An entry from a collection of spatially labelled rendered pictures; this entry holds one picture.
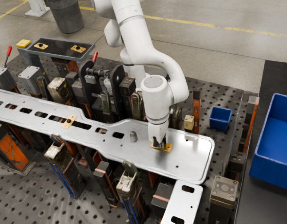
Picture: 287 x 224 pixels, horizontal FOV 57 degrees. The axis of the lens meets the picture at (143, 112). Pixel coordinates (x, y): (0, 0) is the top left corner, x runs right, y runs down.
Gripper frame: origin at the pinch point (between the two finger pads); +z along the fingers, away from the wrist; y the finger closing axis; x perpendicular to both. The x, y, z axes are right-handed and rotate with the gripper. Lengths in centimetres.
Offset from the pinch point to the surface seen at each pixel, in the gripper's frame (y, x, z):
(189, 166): 5.3, 13.4, 3.1
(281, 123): -22.9, 42.4, -0.2
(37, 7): -267, -331, 94
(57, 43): -37, -74, -13
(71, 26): -219, -229, 93
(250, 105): -13.8, 29.6, -15.8
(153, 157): 5.8, -1.1, 3.0
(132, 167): 17.4, -3.8, -5.8
